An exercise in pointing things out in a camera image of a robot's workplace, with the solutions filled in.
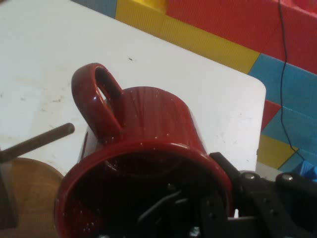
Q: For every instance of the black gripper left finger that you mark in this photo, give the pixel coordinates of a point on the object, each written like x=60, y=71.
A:
x=214, y=215

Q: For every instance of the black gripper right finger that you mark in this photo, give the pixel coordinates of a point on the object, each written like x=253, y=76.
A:
x=267, y=205

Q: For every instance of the brown wooden mug tree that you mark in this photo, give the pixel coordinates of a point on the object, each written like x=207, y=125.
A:
x=34, y=188

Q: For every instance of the red enamel mug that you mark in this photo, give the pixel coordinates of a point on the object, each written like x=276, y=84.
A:
x=153, y=116

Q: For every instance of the bright blue ribbed object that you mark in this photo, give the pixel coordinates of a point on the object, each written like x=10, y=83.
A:
x=308, y=171

